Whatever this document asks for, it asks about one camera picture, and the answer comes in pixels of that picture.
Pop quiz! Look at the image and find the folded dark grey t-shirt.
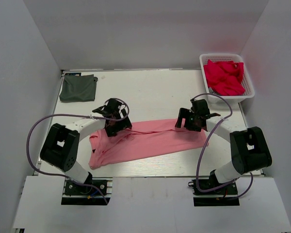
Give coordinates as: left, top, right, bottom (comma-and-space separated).
59, 75, 98, 103

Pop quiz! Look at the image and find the pink t-shirt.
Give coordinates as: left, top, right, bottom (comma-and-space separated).
89, 119, 207, 169

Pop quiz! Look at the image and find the white plastic basket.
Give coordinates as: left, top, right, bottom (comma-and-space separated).
199, 53, 255, 104

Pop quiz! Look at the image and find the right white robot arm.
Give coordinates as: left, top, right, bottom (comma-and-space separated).
175, 99, 272, 194

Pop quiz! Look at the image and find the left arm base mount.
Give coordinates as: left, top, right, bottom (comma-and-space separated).
61, 177, 113, 206

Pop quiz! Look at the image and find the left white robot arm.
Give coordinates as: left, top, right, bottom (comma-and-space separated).
40, 98, 132, 194

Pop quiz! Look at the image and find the blue label sticker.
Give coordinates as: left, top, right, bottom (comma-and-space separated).
63, 72, 81, 76

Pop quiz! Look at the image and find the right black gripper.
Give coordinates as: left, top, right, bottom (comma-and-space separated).
176, 108, 202, 132

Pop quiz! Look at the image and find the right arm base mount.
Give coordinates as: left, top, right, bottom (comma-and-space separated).
188, 178, 240, 207

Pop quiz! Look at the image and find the red t-shirt in basket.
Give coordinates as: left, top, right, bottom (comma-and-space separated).
203, 60, 245, 96

